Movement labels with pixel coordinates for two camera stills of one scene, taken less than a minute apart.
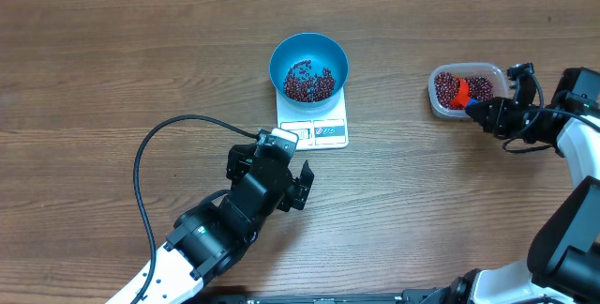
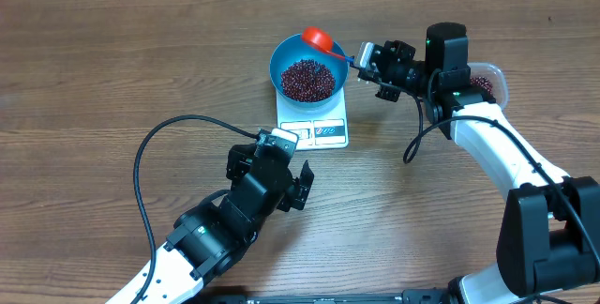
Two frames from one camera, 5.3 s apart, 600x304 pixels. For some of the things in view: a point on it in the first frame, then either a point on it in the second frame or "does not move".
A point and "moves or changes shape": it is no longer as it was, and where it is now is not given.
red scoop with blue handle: x=460 y=95 moves or changes shape
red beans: x=480 y=87 does not move
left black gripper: x=297 y=193 does not move
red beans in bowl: x=299 y=85 does not move
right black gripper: x=499 y=125 -> x=401 y=48
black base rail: x=414 y=296 does not move
